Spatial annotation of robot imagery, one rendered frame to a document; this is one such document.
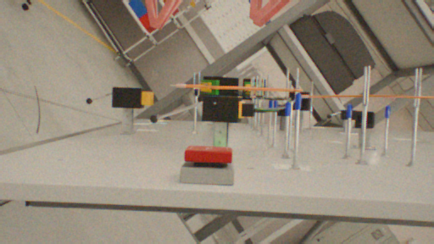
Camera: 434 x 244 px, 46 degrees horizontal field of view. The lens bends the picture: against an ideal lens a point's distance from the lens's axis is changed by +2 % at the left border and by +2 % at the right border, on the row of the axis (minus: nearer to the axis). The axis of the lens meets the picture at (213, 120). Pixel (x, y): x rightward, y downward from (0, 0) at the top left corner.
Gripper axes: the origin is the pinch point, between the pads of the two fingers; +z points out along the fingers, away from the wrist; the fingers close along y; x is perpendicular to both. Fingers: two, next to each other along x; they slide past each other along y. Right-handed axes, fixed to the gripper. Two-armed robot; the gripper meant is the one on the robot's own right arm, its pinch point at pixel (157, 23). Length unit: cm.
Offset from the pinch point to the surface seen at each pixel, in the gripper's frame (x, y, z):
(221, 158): -19.4, -27.0, 14.2
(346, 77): -35, 105, -3
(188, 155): -16.1, -27.6, 14.7
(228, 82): -2, 66, 7
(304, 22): -17, 102, -19
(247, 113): -17.6, -1.3, 10.6
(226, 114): -14.7, -1.9, 11.5
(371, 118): -37.8, 20.9, 7.4
